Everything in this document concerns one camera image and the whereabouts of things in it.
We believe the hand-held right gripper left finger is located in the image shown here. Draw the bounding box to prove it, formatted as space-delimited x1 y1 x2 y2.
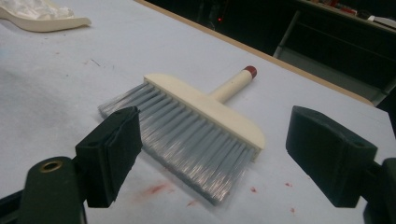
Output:
74 105 144 209

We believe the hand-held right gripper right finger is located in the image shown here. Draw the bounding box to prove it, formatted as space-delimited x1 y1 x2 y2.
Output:
285 105 379 209

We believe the cream brush with grey bristles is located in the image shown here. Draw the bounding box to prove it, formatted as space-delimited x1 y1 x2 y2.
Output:
97 64 267 207

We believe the cream dustpan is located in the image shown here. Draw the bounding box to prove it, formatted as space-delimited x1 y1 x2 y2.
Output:
0 0 93 34

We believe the pile of white paper scraps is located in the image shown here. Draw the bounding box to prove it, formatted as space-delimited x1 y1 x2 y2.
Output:
5 0 77 21

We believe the white table cover sheet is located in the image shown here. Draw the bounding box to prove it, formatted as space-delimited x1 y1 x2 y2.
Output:
0 0 396 224

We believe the white metal desk frame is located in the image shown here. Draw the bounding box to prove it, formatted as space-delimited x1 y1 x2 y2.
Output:
273 0 396 107

